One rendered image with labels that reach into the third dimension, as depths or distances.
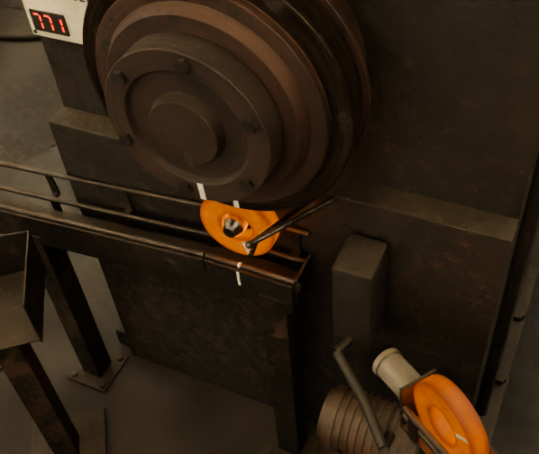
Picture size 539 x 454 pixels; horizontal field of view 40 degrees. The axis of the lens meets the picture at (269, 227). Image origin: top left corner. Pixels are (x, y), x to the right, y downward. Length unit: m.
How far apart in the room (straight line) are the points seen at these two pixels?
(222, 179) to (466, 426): 0.53
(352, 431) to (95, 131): 0.78
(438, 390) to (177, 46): 0.65
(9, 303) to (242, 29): 0.87
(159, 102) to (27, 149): 1.97
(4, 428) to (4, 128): 1.38
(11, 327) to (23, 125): 1.66
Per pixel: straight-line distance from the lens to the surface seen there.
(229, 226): 1.35
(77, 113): 1.63
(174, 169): 1.20
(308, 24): 1.02
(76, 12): 1.44
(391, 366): 1.33
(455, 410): 1.19
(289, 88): 1.05
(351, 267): 1.32
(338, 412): 1.47
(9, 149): 3.08
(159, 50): 1.05
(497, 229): 1.31
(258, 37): 1.04
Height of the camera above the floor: 1.80
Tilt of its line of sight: 46 degrees down
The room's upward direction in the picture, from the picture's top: 6 degrees counter-clockwise
